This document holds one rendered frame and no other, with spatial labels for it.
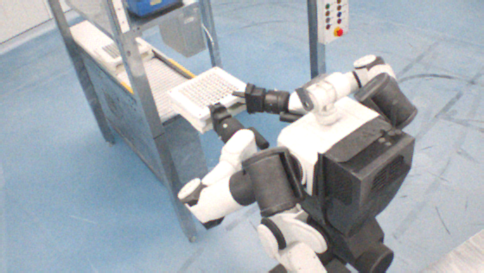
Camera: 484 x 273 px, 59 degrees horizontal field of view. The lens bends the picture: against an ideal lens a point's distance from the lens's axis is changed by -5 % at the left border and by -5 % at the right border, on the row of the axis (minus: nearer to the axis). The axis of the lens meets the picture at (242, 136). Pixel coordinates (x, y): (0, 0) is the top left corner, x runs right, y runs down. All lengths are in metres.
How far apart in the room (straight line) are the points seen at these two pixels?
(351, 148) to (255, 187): 0.25
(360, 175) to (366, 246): 0.38
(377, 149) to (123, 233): 1.87
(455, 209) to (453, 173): 0.28
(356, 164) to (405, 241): 1.43
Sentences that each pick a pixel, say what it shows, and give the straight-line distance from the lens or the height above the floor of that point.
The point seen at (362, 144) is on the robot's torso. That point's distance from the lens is 1.11.
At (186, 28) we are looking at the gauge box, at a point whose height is 1.15.
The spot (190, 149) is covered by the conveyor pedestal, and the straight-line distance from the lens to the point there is 2.38.
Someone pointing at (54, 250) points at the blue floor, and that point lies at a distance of 2.80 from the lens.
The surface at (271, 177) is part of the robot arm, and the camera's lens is 1.05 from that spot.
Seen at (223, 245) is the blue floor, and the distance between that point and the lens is 2.46.
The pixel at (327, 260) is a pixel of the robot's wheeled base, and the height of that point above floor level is 0.18.
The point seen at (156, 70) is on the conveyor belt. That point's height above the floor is 0.80.
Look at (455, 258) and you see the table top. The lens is 1.42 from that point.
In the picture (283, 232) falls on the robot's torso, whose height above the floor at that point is 0.62.
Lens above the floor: 1.97
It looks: 40 degrees down
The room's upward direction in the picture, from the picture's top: 10 degrees counter-clockwise
